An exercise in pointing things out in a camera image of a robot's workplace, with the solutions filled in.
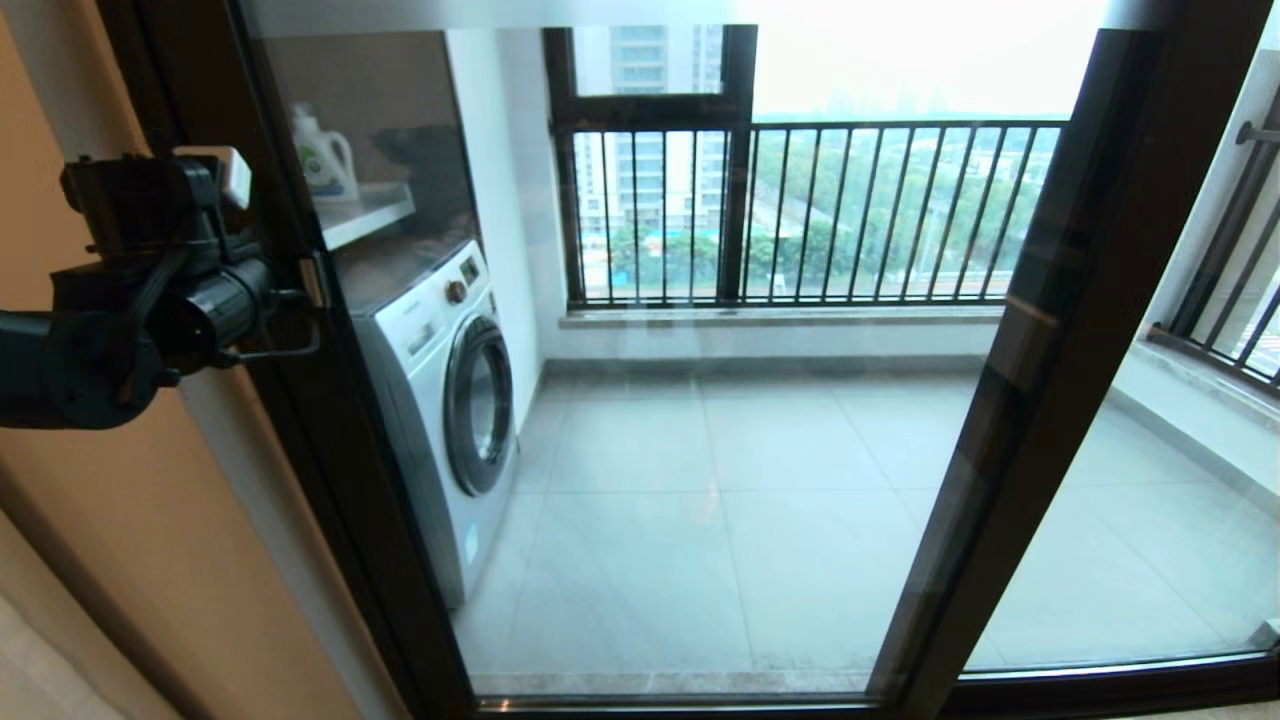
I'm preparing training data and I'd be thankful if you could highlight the white detergent bottle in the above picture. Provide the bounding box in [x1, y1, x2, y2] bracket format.
[292, 103, 361, 204]

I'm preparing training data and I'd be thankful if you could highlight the white front-load washing machine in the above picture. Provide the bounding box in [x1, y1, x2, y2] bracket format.
[345, 238, 521, 609]

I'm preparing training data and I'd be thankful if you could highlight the highrise building outside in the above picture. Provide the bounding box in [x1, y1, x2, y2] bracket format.
[575, 25, 726, 239]

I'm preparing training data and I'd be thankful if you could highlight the long stone window sill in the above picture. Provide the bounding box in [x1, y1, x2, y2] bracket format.
[558, 306, 1006, 329]

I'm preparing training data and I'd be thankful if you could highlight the short stone window sill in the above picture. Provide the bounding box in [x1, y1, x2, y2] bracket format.
[1120, 335, 1280, 436]

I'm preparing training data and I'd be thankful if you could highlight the dark framed fixed glass door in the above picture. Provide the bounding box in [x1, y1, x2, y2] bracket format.
[960, 0, 1280, 691]

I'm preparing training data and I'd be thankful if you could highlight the black side balcony railing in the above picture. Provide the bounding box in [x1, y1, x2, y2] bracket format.
[1145, 100, 1280, 399]

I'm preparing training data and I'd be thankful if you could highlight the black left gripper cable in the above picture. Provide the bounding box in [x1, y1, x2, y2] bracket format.
[212, 288, 324, 367]

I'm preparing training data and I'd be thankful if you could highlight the sliding glass door, dark frame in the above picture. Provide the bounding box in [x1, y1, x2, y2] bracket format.
[95, 0, 1280, 720]

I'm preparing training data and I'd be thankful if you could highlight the white wall shelf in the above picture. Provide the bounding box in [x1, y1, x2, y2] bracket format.
[318, 183, 416, 251]

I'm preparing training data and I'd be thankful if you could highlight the black window frame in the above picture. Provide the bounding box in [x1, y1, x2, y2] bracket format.
[543, 25, 758, 304]

